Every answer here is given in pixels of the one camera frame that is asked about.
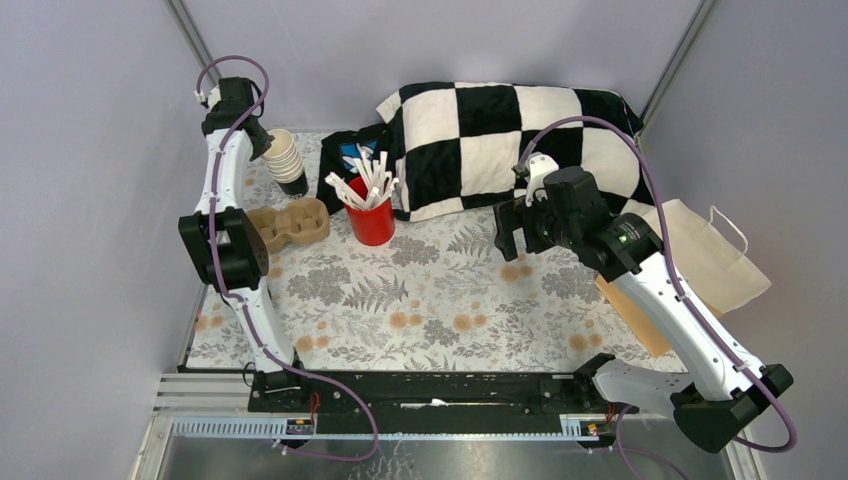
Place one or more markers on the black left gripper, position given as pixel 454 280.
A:
pixel 261 143

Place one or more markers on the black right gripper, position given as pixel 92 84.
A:
pixel 511 215

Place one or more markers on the brown pulp cup carrier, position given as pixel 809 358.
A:
pixel 302 222

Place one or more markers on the white brown paper bag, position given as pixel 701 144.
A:
pixel 712 255

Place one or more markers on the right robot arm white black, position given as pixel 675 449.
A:
pixel 724 387

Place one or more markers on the red cup holder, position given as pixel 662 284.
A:
pixel 373 227

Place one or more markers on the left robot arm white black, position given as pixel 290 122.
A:
pixel 226 249

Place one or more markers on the stack of paper cups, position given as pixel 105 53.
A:
pixel 285 165

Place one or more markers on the right aluminium frame post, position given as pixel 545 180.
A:
pixel 694 30

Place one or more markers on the black white checkered blanket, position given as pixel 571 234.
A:
pixel 453 145

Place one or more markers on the black blue printed cloth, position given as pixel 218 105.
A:
pixel 338 151

